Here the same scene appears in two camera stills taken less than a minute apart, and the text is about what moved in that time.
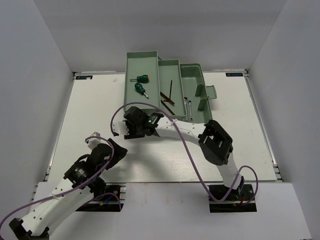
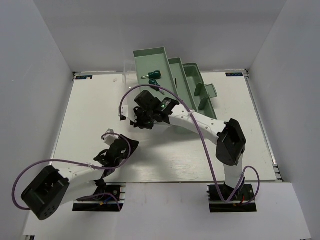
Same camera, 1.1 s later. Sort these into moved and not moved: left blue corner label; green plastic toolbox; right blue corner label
Moved: green plastic toolbox
Not moved: right blue corner label; left blue corner label
